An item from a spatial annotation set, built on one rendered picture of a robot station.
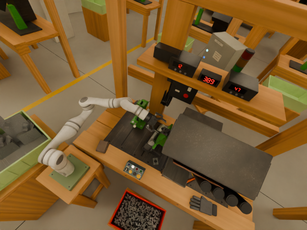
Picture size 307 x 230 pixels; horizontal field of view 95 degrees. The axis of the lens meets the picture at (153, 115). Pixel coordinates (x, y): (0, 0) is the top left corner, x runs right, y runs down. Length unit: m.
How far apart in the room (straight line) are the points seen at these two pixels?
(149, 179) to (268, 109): 0.89
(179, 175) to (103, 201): 1.29
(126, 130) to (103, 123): 0.24
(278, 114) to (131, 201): 1.07
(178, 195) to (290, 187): 2.23
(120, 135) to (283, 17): 1.21
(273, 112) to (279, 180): 2.16
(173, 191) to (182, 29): 1.07
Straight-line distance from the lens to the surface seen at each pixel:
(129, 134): 1.30
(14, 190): 1.56
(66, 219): 2.17
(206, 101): 1.21
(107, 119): 1.43
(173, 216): 2.12
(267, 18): 0.85
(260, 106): 0.98
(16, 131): 1.57
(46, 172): 1.39
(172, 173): 0.99
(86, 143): 1.32
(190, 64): 0.87
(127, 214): 1.18
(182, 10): 0.88
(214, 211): 1.28
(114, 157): 1.23
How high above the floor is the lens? 2.05
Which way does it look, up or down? 53 degrees down
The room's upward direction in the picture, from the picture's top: 13 degrees clockwise
